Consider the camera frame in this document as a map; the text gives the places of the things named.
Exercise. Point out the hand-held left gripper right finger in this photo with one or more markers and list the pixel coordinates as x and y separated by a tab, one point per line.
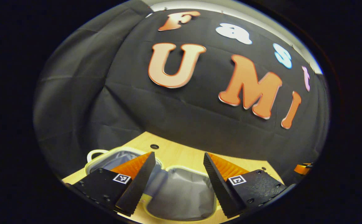
220	186

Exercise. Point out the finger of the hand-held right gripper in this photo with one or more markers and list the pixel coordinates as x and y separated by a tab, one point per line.
302	169

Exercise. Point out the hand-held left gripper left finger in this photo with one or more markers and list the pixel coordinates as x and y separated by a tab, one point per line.
137	186

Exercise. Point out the cream suitcase with grey lining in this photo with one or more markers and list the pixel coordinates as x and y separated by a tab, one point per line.
184	193

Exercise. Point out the black backdrop cloth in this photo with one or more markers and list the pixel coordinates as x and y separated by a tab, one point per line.
184	118

